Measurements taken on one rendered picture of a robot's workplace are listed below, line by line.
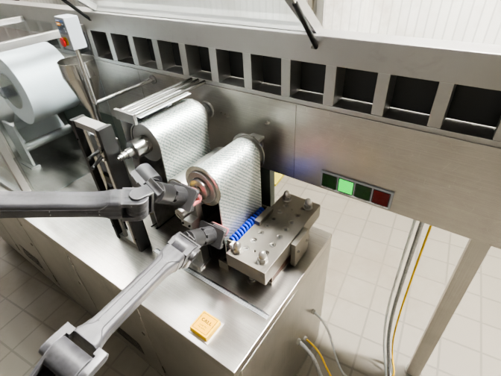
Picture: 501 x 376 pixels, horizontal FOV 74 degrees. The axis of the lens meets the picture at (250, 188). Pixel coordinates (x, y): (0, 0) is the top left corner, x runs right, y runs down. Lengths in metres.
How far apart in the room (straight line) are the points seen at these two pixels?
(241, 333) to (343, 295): 1.31
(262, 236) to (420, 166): 0.56
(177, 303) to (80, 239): 0.58
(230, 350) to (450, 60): 0.97
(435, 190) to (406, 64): 0.37
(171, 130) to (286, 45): 0.46
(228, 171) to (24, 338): 1.89
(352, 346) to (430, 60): 1.63
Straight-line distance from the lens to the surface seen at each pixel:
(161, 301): 1.26
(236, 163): 1.12
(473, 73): 0.97
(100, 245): 1.53
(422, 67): 0.98
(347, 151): 1.13
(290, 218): 1.27
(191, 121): 1.25
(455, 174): 1.08
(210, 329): 1.13
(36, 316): 2.69
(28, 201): 0.92
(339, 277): 2.44
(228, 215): 1.16
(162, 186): 0.91
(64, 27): 1.34
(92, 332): 0.81
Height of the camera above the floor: 1.89
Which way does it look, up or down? 37 degrees down
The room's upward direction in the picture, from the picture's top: 4 degrees counter-clockwise
